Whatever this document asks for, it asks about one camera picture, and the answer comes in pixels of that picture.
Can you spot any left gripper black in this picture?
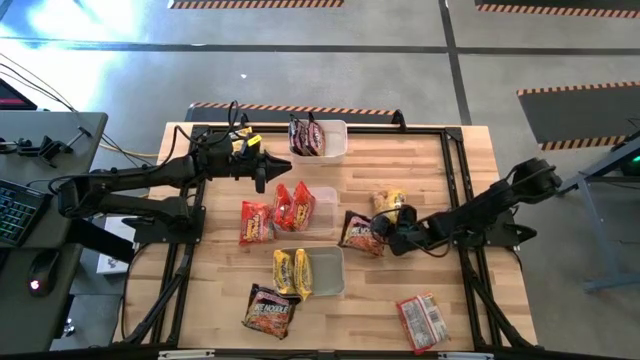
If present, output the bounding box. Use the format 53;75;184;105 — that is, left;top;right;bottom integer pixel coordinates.
232;148;293;194

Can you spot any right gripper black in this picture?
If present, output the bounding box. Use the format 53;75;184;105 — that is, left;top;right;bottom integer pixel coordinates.
370;215;431;257

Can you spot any dark brown noodle pack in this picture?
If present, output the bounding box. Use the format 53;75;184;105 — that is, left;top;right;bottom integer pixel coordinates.
305;112;327;157
338;209;386;259
241;283;301;341
288;113;309;157

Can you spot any red orange noodle pack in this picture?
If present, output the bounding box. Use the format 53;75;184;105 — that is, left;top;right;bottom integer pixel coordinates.
238;199;275;247
272;182;296;232
289;180;317;232
396;292;450;355

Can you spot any grey plastic bin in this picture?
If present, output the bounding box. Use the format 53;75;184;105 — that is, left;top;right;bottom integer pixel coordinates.
278;244;346;298

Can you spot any black hazard-striped floor mat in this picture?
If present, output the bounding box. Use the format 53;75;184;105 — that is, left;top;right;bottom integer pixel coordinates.
183;101;407;125
473;0;640;20
515;80;640;152
167;0;347;10

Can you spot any clear plastic bin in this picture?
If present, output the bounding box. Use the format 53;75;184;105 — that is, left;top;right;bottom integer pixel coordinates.
277;186;339;240

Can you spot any white translucent plastic bin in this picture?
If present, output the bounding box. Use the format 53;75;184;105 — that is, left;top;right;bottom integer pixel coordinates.
288;118;349;166

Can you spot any black flat bar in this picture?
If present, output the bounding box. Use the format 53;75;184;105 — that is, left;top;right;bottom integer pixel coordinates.
67;217;137;265

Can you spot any white box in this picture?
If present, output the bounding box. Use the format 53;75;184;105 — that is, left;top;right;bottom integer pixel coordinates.
96;217;137;276

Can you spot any grey metal cart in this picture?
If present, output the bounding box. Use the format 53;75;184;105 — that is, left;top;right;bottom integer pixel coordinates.
549;130;640;295

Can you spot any black desk clamp tool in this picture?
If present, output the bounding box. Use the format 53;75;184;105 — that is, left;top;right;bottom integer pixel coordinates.
0;126;94;169

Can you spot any grey desk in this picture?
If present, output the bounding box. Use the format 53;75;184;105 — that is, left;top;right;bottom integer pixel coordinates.
0;110;109;354

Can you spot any black computer mouse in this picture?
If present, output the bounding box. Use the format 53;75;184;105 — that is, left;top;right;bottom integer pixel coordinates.
26;248;62;300

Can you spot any black device green light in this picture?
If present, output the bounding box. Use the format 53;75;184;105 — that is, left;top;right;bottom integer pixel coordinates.
608;130;640;177

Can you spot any black backlit keyboard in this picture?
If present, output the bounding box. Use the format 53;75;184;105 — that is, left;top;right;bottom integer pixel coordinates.
0;178;55;250

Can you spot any black monitor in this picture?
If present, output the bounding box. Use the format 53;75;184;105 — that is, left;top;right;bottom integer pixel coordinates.
0;78;39;112

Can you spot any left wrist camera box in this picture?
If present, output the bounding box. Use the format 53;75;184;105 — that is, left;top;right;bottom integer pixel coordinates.
234;134;264;157

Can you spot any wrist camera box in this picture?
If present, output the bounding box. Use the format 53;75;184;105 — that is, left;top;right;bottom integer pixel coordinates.
234;134;264;157
397;204;419;226

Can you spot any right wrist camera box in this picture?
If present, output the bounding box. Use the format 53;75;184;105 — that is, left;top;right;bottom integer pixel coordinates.
397;204;419;226

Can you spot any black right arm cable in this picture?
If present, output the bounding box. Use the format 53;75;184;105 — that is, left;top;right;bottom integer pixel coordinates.
369;204;454;260

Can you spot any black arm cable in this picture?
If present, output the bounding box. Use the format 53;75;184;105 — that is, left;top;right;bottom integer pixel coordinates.
369;204;454;260
168;99;242;166

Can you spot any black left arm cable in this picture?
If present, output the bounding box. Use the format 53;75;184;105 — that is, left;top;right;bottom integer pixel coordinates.
168;99;242;166

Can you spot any yellow floor cable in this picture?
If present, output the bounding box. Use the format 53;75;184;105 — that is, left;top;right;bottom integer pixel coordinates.
98;143;160;159

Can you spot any silver bracket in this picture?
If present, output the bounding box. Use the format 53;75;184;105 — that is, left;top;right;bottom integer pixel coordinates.
438;351;495;360
157;349;217;360

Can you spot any thin black cable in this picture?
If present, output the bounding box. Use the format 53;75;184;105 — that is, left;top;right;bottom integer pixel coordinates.
0;52;79;114

